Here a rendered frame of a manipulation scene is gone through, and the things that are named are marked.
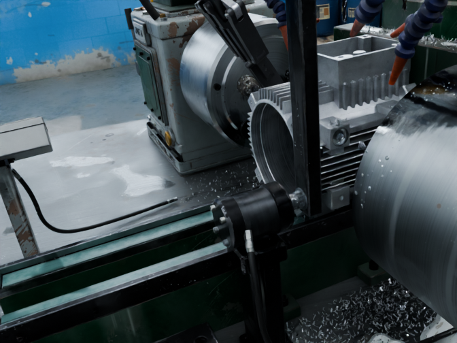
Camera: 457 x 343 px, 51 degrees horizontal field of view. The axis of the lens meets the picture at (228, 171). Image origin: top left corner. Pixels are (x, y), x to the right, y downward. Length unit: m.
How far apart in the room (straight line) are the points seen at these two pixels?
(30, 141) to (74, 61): 5.44
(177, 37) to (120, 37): 5.12
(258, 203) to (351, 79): 0.23
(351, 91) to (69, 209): 0.70
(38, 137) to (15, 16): 5.45
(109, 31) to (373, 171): 5.77
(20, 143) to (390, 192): 0.57
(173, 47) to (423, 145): 0.71
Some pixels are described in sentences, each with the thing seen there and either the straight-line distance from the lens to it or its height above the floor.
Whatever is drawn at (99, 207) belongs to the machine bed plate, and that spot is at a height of 0.80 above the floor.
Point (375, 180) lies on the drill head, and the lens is 0.48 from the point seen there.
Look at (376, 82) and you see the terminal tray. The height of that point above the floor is 1.10.
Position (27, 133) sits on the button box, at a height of 1.06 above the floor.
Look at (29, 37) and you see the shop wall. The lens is 6.26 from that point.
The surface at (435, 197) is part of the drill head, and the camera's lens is 0.43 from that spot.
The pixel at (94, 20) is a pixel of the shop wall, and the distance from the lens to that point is 6.15.
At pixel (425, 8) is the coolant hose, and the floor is 1.22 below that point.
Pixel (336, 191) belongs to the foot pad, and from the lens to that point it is 0.66.
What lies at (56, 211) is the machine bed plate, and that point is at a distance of 1.13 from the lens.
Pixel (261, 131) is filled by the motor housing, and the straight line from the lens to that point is 0.77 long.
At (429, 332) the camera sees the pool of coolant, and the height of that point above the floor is 0.80.
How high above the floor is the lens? 1.31
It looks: 26 degrees down
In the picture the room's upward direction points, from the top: 7 degrees counter-clockwise
